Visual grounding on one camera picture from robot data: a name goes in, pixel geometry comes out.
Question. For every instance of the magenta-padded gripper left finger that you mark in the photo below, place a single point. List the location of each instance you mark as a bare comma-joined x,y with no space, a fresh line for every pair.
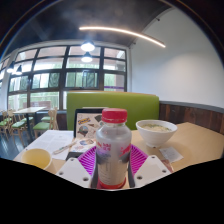
71,171

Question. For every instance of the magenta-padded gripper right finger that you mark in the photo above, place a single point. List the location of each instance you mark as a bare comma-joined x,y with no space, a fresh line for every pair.
153,169

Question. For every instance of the red-capped clear drink bottle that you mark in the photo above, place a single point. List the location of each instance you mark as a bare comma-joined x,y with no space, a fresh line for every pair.
113,150

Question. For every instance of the white napkin packet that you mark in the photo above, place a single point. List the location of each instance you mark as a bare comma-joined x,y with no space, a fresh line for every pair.
170,154

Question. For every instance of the white sticker sheet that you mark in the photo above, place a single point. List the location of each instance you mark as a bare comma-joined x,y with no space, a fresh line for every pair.
82,145

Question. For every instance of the white bowl with soup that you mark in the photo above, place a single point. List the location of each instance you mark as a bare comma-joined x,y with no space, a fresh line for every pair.
156,135

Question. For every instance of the white printed paper sheet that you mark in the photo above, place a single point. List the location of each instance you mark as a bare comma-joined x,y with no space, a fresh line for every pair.
48,140

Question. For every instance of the sticker-covered black tablet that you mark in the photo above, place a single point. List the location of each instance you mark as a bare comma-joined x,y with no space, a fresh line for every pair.
86,123

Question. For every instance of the green upholstered bench backrest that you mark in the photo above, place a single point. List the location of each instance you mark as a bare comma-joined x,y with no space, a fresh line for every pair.
140,106

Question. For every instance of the wooden dining table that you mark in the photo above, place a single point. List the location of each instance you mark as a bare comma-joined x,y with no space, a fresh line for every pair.
29,110

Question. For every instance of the large dark-framed window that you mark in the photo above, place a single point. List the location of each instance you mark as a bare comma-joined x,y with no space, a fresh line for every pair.
66,80

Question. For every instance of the hanging pendant lamps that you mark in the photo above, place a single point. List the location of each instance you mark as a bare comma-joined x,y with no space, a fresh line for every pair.
87,46

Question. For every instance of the curved ceiling light strip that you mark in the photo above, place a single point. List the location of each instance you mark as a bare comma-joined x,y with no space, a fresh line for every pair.
126,32

